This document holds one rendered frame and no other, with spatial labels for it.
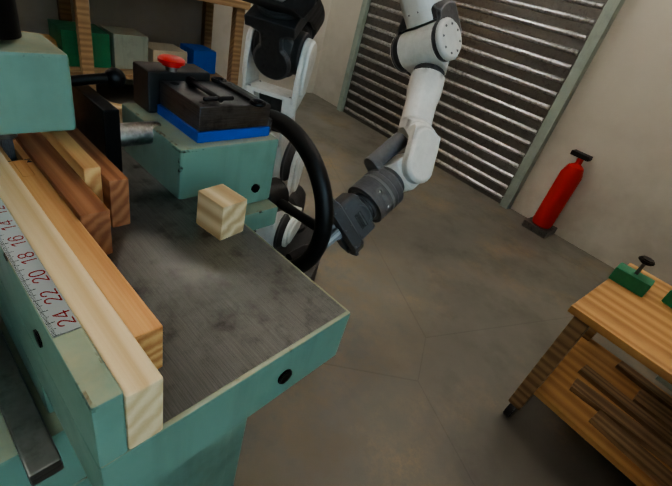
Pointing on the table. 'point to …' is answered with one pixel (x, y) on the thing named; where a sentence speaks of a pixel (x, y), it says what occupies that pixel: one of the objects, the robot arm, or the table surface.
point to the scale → (35, 278)
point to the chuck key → (207, 91)
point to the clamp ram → (108, 124)
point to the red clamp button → (171, 60)
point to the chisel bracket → (34, 87)
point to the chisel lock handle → (101, 78)
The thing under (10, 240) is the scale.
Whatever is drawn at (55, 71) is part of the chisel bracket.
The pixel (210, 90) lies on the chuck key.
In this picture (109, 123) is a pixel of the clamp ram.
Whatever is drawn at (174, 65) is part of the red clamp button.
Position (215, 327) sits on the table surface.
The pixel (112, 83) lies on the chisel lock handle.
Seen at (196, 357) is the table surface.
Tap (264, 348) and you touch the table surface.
